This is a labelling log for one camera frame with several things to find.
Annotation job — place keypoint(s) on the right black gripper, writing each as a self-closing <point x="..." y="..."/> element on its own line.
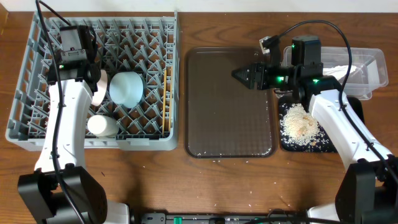
<point x="261" y="84"/>

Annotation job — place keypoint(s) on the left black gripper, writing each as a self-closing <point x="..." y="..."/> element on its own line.
<point x="99" y="71"/>

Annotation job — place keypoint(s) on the white saucer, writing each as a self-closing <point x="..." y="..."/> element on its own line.
<point x="102" y="86"/>

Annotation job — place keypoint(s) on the light blue bowl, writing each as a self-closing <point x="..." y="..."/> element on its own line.
<point x="127" y="89"/>

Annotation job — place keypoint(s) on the white cup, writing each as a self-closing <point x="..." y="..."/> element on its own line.
<point x="103" y="126"/>

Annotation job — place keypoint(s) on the long wooden chopstick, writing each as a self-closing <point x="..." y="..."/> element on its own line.
<point x="164" y="102"/>

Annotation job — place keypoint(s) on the white paper napkin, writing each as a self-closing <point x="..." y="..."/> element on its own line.
<point x="339" y="72"/>

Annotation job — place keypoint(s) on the short wooden chopstick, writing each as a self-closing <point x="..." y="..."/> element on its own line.
<point x="171" y="97"/>

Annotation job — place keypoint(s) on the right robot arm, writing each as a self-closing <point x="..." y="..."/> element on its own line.
<point x="368" y="192"/>

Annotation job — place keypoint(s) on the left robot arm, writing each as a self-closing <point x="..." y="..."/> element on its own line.
<point x="60" y="190"/>

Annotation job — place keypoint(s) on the grey dishwasher rack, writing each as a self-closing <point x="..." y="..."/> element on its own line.
<point x="145" y="45"/>

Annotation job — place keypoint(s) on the dark brown serving tray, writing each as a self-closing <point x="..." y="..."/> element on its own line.
<point x="224" y="119"/>

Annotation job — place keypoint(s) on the spilled rice pile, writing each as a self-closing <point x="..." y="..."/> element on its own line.
<point x="299" y="128"/>

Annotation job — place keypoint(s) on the clear plastic bin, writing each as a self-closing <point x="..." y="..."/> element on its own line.
<point x="368" y="70"/>

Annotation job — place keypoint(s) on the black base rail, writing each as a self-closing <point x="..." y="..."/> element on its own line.
<point x="201" y="218"/>

